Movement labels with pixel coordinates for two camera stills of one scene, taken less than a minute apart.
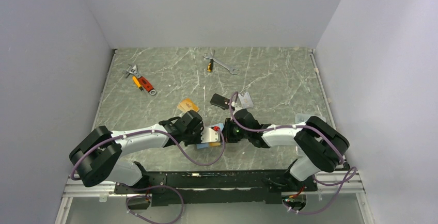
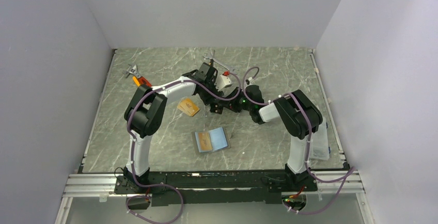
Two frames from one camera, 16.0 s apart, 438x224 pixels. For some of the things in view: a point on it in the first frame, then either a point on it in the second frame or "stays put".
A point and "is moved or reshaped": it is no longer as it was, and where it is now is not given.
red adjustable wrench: [133, 69] stays put
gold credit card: [187, 105] stays put
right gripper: [227, 136] → [232, 105]
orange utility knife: [137, 83] stays put
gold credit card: [214, 144] is moved or reshaped
